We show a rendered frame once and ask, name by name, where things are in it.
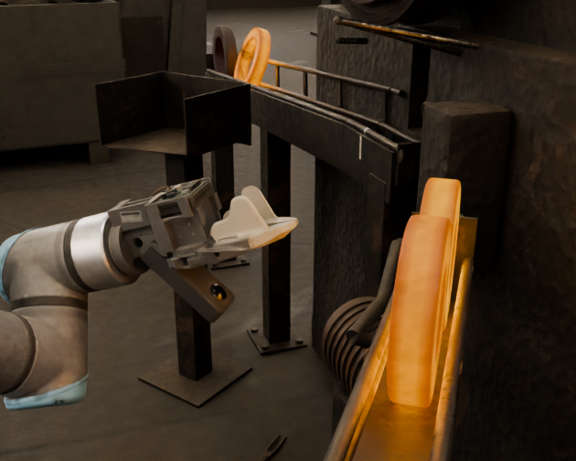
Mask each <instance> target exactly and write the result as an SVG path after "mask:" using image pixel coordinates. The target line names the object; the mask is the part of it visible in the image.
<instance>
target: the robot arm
mask: <svg viewBox="0 0 576 461"><path fill-rule="evenodd" d="M163 188H167V189H166V190H165V191H158V190H160V189H163ZM157 191H158V192H157ZM157 193H159V194H157ZM166 193H167V194H166ZM155 194H157V195H155ZM221 208H222V207H221V204H220V201H219V197H218V194H217V192H214V189H213V187H212V185H211V182H210V179H209V177H205V178H201V179H198V180H194V181H190V182H186V183H182V184H178V185H174V186H171V187H169V186H164V187H161V188H159V189H157V190H156V191H155V192H154V194H153V196H152V197H150V198H144V199H140V200H136V201H132V199H127V200H124V201H121V202H120V203H118V204H117V206H115V207H114V208H112V209H109V210H108V211H107V212H104V213H101V214H97V215H93V216H89V217H85V218H83V219H78V220H71V221H67V222H63V223H60V224H56V225H51V226H47V227H44V228H33V229H29V230H25V231H24V232H22V233H19V234H17V235H14V236H12V237H10V238H8V239H7V240H6V241H4V242H3V244H2V245H1V246H0V295H1V296H2V297H3V298H4V299H5V300H6V302H8V303H9V304H10V312H6V311H2V310H0V396H3V397H5V398H4V403H5V407H6V408H7V409H8V410H11V411H13V410H27V409H37V408H47V407H55V406H62V405H69V404H75V403H78V402H81V401H82V400H83V399H84V398H85V396H86V390H87V379H88V378H89V373H88V372H87V351H88V293H92V292H97V291H101V290H105V289H111V288H115V287H120V286H125V285H129V284H133V283H135V282H136V281H137V280H138V279H139V277H140V275H141V274H142V273H146V272H147V271H148V270H149V269H150V268H151V269H152V270H153V271H154V272H155V273H156V274H158V275H159V276H160V277H161V278H162V279H163V280H164V281H165V282H166V283H167V284H168V285H170V286H171V287H172V288H173V289H174V290H175V291H176V292H177V293H178V294H179V295H180V296H181V297H183V298H184V299H185V300H186V301H187V302H188V303H189V304H190V305H191V306H192V307H193V308H195V309H196V310H197V311H198V312H199V314H200V315H202V316H203V317H204V318H205V319H206V320H207V321H208V322H209V323H214V322H215V321H216V320H217V319H218V318H219V317H220V316H221V315H222V314H223V313H224V312H225V311H226V309H227V308H228V307H229V306H230V304H231V303H232V302H233V301H234V299H235V295H234V294H233V293H232V292H231V291H230V290H229V289H228V288H227V287H226V286H225V285H224V284H223V283H222V282H221V281H220V280H219V279H218V278H217V277H215V276H214V275H213V274H212V273H211V272H210V271H209V270H208V269H207V268H206V267H205V266H204V265H205V264H211V263H218V262H221V261H225V260H228V259H230V258H233V257H236V256H239V255H242V254H244V253H247V252H250V251H252V250H255V249H258V248H261V247H262V246H265V245H267V244H270V243H272V242H274V241H278V240H279V239H282V238H284V237H285V236H286V235H287V234H288V233H289V232H290V231H291V230H293V229H294V228H295V227H296V225H297V224H298V220H297V218H290V217H280V218H279V217H277V216H276V215H275V214H274V213H273V211H272V209H271V207H270V205H269V204H268V202H267V201H266V199H265V197H264V196H263V194H262V193H261V191H260V190H259V189H258V188H256V187H254V186H248V187H245V188H244V189H243V190H242V191H241V196H238V197H236V198H234V199H233V200H232V201H231V202H230V210H228V211H227V212H226V213H225V214H224V216H223V220H222V218H221V217H220V214H219V210H220V209H221Z"/></svg>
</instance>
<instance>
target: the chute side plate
mask: <svg viewBox="0 0 576 461"><path fill-rule="evenodd" d="M205 77H207V78H213V79H220V80H226V79H223V78H221V77H219V76H216V75H213V74H211V73H208V72H205ZM260 116H261V117H262V118H264V119H265V120H266V121H268V132H269V133H271V134H274V135H276V136H278V137H280V138H282V139H283V140H284V141H286V142H288V143H290V144H292V145H295V146H297V147H299V148H300V149H302V150H304V151H305V152H307V153H309V154H311V155H314V156H316V157H317V158H319V159H321V160H323V161H325V162H327V163H328V164H330V165H332V166H334V167H336V168H338V169H340V170H342V171H344V172H345V173H346V174H348V175H349V176H351V177H352V178H354V179H355V180H356V181H357V182H358V183H360V184H361V185H362V186H364V187H365V188H367V189H368V185H369V173H371V174H373V175H374V176H376V177H378V178H379V179H381V180H382V181H384V182H385V183H386V193H385V202H387V203H388V204H390V205H391V204H392V200H393V184H394V167H395V152H393V151H391V150H390V149H388V148H387V147H385V146H384V145H381V144H379V143H378V142H376V141H374V140H372V139H371V138H369V137H367V136H365V135H364V134H362V133H360V132H359V131H357V130H355V129H353V128H352V127H350V126H348V125H346V124H344V123H340V122H338V121H336V120H333V119H330V118H328V117H325V116H323V115H321V114H318V113H314V112H311V111H308V110H306V109H304V108H301V107H299V106H296V105H293V104H291V103H289V102H285V101H282V100H279V99H277V98H274V97H272V96H270V95H267V94H264V93H262V92H259V91H255V90H253V89H251V123H253V124H255V125H257V126H259V127H260ZM360 136H362V140H361V159H359V142H360Z"/></svg>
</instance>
